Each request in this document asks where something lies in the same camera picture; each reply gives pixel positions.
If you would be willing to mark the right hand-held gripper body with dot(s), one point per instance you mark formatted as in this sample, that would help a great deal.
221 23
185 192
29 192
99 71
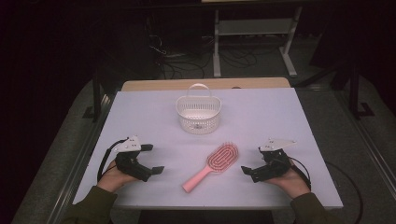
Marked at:
274 166

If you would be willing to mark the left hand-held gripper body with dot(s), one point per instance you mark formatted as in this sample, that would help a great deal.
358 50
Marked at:
132 165

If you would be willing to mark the pink hairbrush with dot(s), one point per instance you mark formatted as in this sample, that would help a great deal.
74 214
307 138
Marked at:
199 179

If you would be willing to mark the white slotted plastic basket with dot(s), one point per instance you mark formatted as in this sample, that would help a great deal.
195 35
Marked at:
199 124

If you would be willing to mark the person's left hand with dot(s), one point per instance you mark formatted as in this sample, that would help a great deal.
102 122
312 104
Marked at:
113 179

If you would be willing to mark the person's right hand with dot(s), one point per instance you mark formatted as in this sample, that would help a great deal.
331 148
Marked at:
295 182

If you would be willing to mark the wooden table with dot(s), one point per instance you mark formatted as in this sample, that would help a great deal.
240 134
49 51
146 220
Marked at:
174 84

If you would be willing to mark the dark metal stand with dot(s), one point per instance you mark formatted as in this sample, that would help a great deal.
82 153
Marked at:
97 96
354 93

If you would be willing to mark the white metal stand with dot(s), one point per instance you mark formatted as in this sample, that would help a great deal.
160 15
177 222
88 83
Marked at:
253 26

